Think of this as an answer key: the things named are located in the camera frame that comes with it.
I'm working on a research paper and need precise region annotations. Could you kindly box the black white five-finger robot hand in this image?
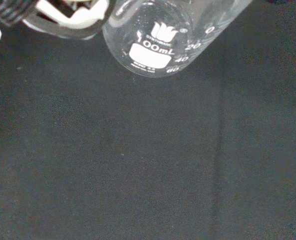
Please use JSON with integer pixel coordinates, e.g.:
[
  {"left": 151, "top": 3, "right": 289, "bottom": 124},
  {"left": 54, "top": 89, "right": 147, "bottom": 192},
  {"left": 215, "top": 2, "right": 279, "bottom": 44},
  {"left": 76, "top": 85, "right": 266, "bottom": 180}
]
[{"left": 0, "top": 0, "right": 109, "bottom": 41}]

